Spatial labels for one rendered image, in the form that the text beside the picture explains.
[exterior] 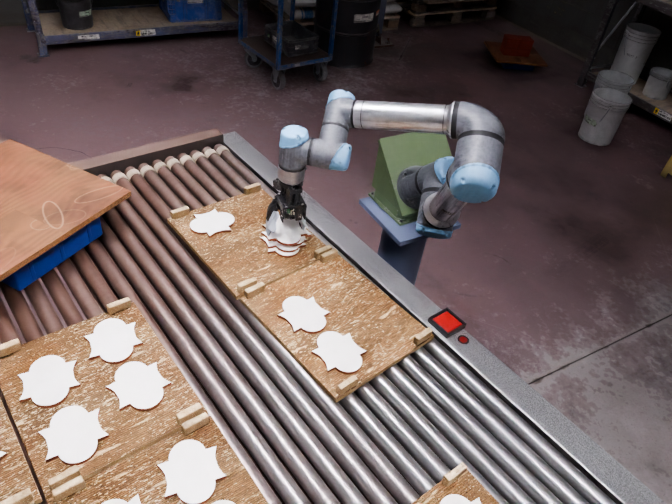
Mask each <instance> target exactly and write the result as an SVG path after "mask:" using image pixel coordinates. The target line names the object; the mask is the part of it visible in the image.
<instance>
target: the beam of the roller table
mask: <svg viewBox="0 0 672 504"><path fill-rule="evenodd" d="M223 136H224V146H225V147H227V148H228V149H229V150H230V152H231V153H232V154H233V155H234V156H235V157H236V158H237V159H238V160H239V161H241V162H242V163H243V164H244V165H245V166H246V167H247V168H248V169H249V170H250V171H252V172H253V173H254V174H255V175H256V176H257V177H258V178H259V179H260V180H261V181H263V182H264V183H265V184H266V185H267V186H268V187H269V188H270V189H271V190H272V191H274V192H275V193H276V194H277V193H278V192H281V191H279V190H277V189H275V188H273V180H276V178H278V168H277V167H276V166H275V165H274V164H272V163H271V162H270V161H269V160H268V159H267V158H266V157H264V156H263V155H262V154H261V153H260V152H259V151H257V150H256V149H255V148H254V147H253V146H252V145H250V144H249V143H248V142H247V141H246V140H245V139H244V138H242V137H241V136H240V135H239V134H238V133H237V132H235V131H234V132H230V133H226V134H223ZM300 194H301V196H302V198H303V199H304V201H305V203H306V205H307V208H306V222H308V223H309V224H310V225H311V226H312V227H313V228H314V229H315V230H316V231H317V232H318V233H320V234H321V235H322V236H323V237H324V238H325V239H326V240H327V241H328V242H329V243H331V244H332V245H333V246H334V247H335V248H336V249H337V250H338V251H339V252H340V253H342V254H343V255H344V256H345V257H346V258H347V259H348V260H349V261H350V262H351V263H352V264H354V265H355V266H356V267H357V268H358V269H359V270H360V271H361V272H362V273H363V274H365V275H366V276H367V277H368V278H369V279H370V280H371V281H372V282H373V283H374V284H376V285H377V286H378V287H379V288H380V289H381V290H382V291H383V292H384V293H385V294H387V295H388V296H389V297H390V298H391V299H392V300H393V301H394V302H396V303H397V304H398V305H399V306H400V307H401V308H403V309H404V310H405V311H406V312H407V313H409V314H410V315H411V316H412V317H413V318H415V319H416V320H417V321H418V322H419V323H420V324H422V325H423V326H424V327H425V328H426V329H427V328H428V327H430V328H431V329H432V330H433V331H432V334H433V335H434V338H435V339H436V340H437V341H438V342H439V343H440V344H441V345H442V346H444V347H445V348H446V349H447V350H448V351H449V352H450V353H451V354H452V355H453V356H455V357H456V358H457V359H458V360H459V361H460V362H461V363H462V364H463V365H464V366H466V367H467V368H468V369H469V370H470V371H471V372H472V373H473V374H474V375H475V376H476V377H478V378H479V379H480V380H481V381H482V382H483V383H484V384H485V385H486V386H487V387H489V388H490V389H491V390H492V391H493V392H494V393H495V394H496V395H497V396H498V397H500V398H501V399H502V400H503V401H504V402H505V403H506V404H507V405H508V406H509V407H510V408H512V409H513V410H514V411H515V412H516V413H517V414H518V415H519V416H520V417H521V418H523V419H524V420H525V421H526V422H527V423H528V424H529V425H530V426H531V427H532V428H534V429H535V430H536V431H537V432H538V433H539V434H540V435H541V436H542V437H543V438H545V439H546V440H547V441H548V442H549V443H550V444H551V445H552V446H553V447H554V448H555V449H557V450H558V451H559V452H560V453H561V454H562V455H563V456H564V457H565V458H566V459H568V460H569V461H570V462H571V463H572V464H573V465H574V466H575V467H576V468H577V469H579V470H580V471H581V472H582V473H583V474H584V475H585V476H586V477H587V478H588V479H589V480H591V481H592V482H593V483H594V484H595V485H596V486H597V487H598V488H599V489H600V490H602V491H603V492H604V493H605V494H606V495H607V496H608V497H609V498H610V499H611V500H613V501H614V502H615V503H616V504H666V503H665V502H664V501H663V500H662V499H660V498H659V497H658V496H657V495H656V494H655V493H653V492H652V491H651V490H650V489H649V488H648V487H647V486H645V485H644V484H643V483H642V482H641V481H640V480H638V479H637V478H636V477H635V476H634V475H633V474H631V473H630V472H629V471H628V470H627V469H626V468H625V467H623V466H622V465H621V464H620V463H619V462H618V461H616V460H615V459H614V458H613V457H612V456H611V455H609V454H608V453H607V452H606V451H605V450H604V449H603V448H601V447H600V446H599V445H598V444H597V443H596V442H594V441H593V440H592V439H591V438H590V437H589V436H587V435H586V434H585V433H584V432H583V431H582V430H581V429H579V428H578V427H577V426H576V425H575V424H574V423H572V422H571V421H570V420H569V419H568V418H567V417H565V416H564V415H563V414H562V413H561V412H560V411H559V410H557V409H556V408H555V407H554V406H553V405H552V404H550V403H549V402H548V401H547V400H546V399H545V398H543V397H542V396H541V395H540V394H539V393H538V392H537V391H535V390H534V389H533V388H532V387H531V386H530V385H528V384H527V383H526V382H525V381H524V380H523V379H521V378H520V377H519V376H518V375H517V374H516V373H515V372H513V371H512V370H511V369H510V368H509V367H508V366H506V365H505V364H504V363H503V362H502V361H501V360H499V359H498V358H497V357H496V356H495V355H494V354H493V353H491V352H490V351H489V350H488V349H487V348H486V347H484V346H483V345H482V344H481V343H480V342H479V341H477V340H476V339H475V338H474V337H473V336H472V335H471V334H469V333H468V332H467V331H466V330H465V329H462V330H461V331H459V332H457V333H456V334H454V335H452V336H451V337H449V338H447V339H446V338H445V337H444V336H443V335H442V334H441V333H440V332H439V331H437V330H436V329H435V328H434V327H433V326H432V325H431V324H430V323H429V322H428V318H429V317H430V316H432V315H434V314H436V313H438V312H440V311H441V310H442V309H440V308H439V307H438V306H437V305H436V304H435V303H433V302H432V301H431V300H430V299H429V298H428V297H427V296H425V295H424V294H423V293H422V292H421V291H420V290H418V289H417V288H416V287H415V286H414V285H413V284H411V283H410V282H409V281H408V280H407V279H406V278H405V277H403V276H402V275H401V274H400V273H399V272H398V271H396V270H395V269H394V268H393V267H392V266H391V265H389V264H388V263H387V262H386V261H385V260H384V259H383V258H381V257H380V256H379V255H378V254H377V253H376V252H374V251H373V250H372V249H371V248H370V247H369V246H367V245H366V244H365V243H364V242H363V241H362V240H360V239H359V238H358V237H357V236H356V235H355V234H354V233H352V232H351V231H350V230H349V229H348V228H347V227H345V226H344V225H343V224H342V223H341V222H340V221H338V220H337V219H336V218H335V217H334V216H333V215H332V214H330V213H329V212H328V211H327V210H326V209H325V208H323V207H322V206H321V205H320V204H319V203H318V202H316V201H315V200H314V199H313V198H312V197H311V196H310V195H308V194H307V193H306V192H305V191H304V190H302V193H300ZM460 335H464V336H466V337H467V338H468V339H469V343H468V344H462V343H460V342H459V341H458V339H457V338H458V336H460Z"/></svg>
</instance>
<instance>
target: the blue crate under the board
mask: <svg viewBox="0 0 672 504"><path fill-rule="evenodd" d="M102 234H103V232H102V227H101V222H100V217H98V218H97V219H95V220H94V221H92V222H91V223H89V224H88V225H86V226H84V227H83V228H81V229H80V230H78V231H77V232H75V233H74V234H72V235H71V236H69V237H68V238H66V239H65V240H63V241H62V242H60V243H59V244H57V245H55V246H54V247H52V248H51V249H49V250H48V251H46V252H45V253H43V254H42V255H40V256H39V257H37V258H36V259H34V260H33V261H31V262H30V263H28V264H26V265H25V266H23V267H22V268H20V269H19V270H17V271H16V272H14V273H13V274H11V275H10V276H8V277H7V278H5V279H4V280H2V281H1V282H3V283H5V284H7V285H9V286H10V287H12V288H14V289H16V290H18V291H21V290H23V289H24V288H26V287H27V286H28V285H30V284H31V283H33V282H34V281H36V280H37V279H39V278H40V277H42V276H43V275H44V274H46V273H47V272H49V271H50V270H52V269H53V268H55V267H56V266H58V265H59V264H60V263H62V262H63V261H65V260H66V259H68V258H69V257H71V256H72V255H74V254H75V253H76V252H78V251H79V250H81V249H82V248H84V247H85V246H87V245H88V244H90V243H91V242H92V241H94V240H95V239H97V238H98V237H100V236H101V235H102Z"/></svg>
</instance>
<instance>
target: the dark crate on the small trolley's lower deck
mask: <svg viewBox="0 0 672 504"><path fill-rule="evenodd" d="M264 25H265V26H264V28H265V31H264V32H265V35H264V37H265V39H264V41H266V42H267V43H269V44H270V45H272V46H273V47H274V48H276V45H277V32H276V31H274V30H277V22H274V23H268V24H264ZM282 29H283V31H282V48H281V52H282V53H283V54H285V55H286V56H288V57H295V56H300V55H306V54H312V53H316V52H318V51H317V48H318V47H317V46H318V44H319V43H318V39H319V38H318V37H319V35H317V34H315V33H314V32H312V31H310V30H309V29H307V28H305V27H304V26H302V25H300V24H299V23H297V22H296V21H294V20H289V21H283V27H282Z"/></svg>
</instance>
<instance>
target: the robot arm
mask: <svg viewBox="0 0 672 504"><path fill-rule="evenodd" d="M349 128H360V129H375V130H390V131H404V132H419V133H434V134H447V135H448V136H449V137H450V139H458V140H457V146H456V152H455V157H451V156H447V157H444V158H439V159H437V160H436V161H434V162H432V163H429V164H427V165H425V166H411V167H408V168H406V169H404V170H403V171H402V172H401V173H400V175H399V177H398V180H397V191H398V194H399V196H400V198H401V200H402V201H403V202H404V203H405V204H406V205H407V206H408V207H410V208H413V209H419V212H418V218H417V222H416V231H417V233H419V234H421V235H423V236H427V237H431V238H437V239H449V238H450V237H451V236H452V233H453V225H454V224H455V223H456V222H457V220H458V219H459V216H460V211H461V209H462V208H463V207H464V206H465V205H466V204H467V203H481V202H486V201H489V200H490V199H492V198H493V197H494V196H495V195H496V193H497V189H498V187H499V183H500V170H501V163H502V156H503V149H504V144H505V130H504V128H503V125H502V123H501V122H500V120H499V119H498V118H497V117H496V116H495V115H494V114H493V113H492V112H491V111H489V110H487V109H486V108H484V107H482V106H480V105H478V104H474V103H471V102H466V101H454V102H452V103H451V104H450V105H446V104H426V103H405V102H385V101H365V100H355V96H354V95H353V94H352V93H350V92H349V91H344V90H334V91H332V92H331V93H330V95H329V98H328V102H327V104H326V106H325V114H324V118H323V123H322V127H321V131H320V135H319V139H317V138H312V137H309V135H308V131H307V129H306V128H304V127H302V126H299V125H289V126H286V127H284V128H283V129H282V130H281V135H280V142H279V164H278V178H276V180H273V188H275V189H277V190H279V191H281V192H278V193H277V195H276V196H274V198H275V199H273V200H272V202H271V203H270V204H269V206H268V208H267V213H266V233H267V236H269V235H270V233H271V232H272V233H275V231H276V222H277V220H278V218H279V216H280V219H281V221H282V223H283V219H285V220H286V219H290V220H291V219H295V220H296V221H299V225H300V227H301V229H302V230H304V229H305V226H306V228H308V226H307V224H306V208H307V205H306V203H305V201H304V199H303V198H302V196H301V194H300V193H302V190H303V189H302V186H303V181H304V175H305V170H307V168H306V165H309V166H314V167H320V168H325V169H329V170H337V171H346V170H347V169H348V166H349V163H350V157H351V151H352V147H351V145H349V144H347V143H346V141H347V136H348V132H349ZM278 209H279V210H280V215H279V212H278V211H277V210H278Z"/></svg>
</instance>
